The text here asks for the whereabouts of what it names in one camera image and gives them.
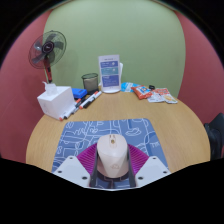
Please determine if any blue patterned mouse pad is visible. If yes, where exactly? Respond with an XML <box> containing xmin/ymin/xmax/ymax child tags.
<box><xmin>51</xmin><ymin>118</ymin><xmax>169</xmax><ymax>191</ymax></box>

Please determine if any black standing fan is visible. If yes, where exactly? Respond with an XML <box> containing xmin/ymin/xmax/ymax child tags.
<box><xmin>28</xmin><ymin>30</ymin><xmax>67</xmax><ymax>84</ymax></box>

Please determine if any dark mesh pen cup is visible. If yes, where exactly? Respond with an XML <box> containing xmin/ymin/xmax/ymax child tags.
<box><xmin>81</xmin><ymin>72</ymin><xmax>100</xmax><ymax>94</ymax></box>

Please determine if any blue snack packet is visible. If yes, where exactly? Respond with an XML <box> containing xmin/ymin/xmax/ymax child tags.
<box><xmin>120</xmin><ymin>82</ymin><xmax>139</xmax><ymax>93</ymax></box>

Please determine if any black marker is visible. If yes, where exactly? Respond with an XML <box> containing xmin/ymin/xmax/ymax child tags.
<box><xmin>82</xmin><ymin>94</ymin><xmax>100</xmax><ymax>110</ymax></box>

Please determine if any black office chair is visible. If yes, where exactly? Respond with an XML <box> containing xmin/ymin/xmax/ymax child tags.
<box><xmin>203</xmin><ymin>112</ymin><xmax>224</xmax><ymax>161</ymax></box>

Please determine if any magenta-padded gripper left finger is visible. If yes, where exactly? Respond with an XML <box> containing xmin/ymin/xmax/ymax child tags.
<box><xmin>52</xmin><ymin>143</ymin><xmax>99</xmax><ymax>188</ymax></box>

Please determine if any orange snack packet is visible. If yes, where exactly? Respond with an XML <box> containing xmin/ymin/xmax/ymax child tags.
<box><xmin>130</xmin><ymin>85</ymin><xmax>153</xmax><ymax>101</ymax></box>

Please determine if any white tissue box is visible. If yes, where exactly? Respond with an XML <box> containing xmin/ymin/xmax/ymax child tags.
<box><xmin>36</xmin><ymin>81</ymin><xmax>76</xmax><ymax>121</ymax></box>

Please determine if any white orange-topped snack packet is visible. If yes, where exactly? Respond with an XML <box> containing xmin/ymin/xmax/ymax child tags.
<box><xmin>154</xmin><ymin>87</ymin><xmax>179</xmax><ymax>105</ymax></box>

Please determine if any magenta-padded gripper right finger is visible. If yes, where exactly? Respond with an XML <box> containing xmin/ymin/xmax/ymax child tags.
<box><xmin>126</xmin><ymin>143</ymin><xmax>172</xmax><ymax>188</ymax></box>

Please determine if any acrylic sign stand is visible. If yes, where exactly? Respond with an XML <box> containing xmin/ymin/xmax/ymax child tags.
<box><xmin>97</xmin><ymin>54</ymin><xmax>122</xmax><ymax>94</ymax></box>

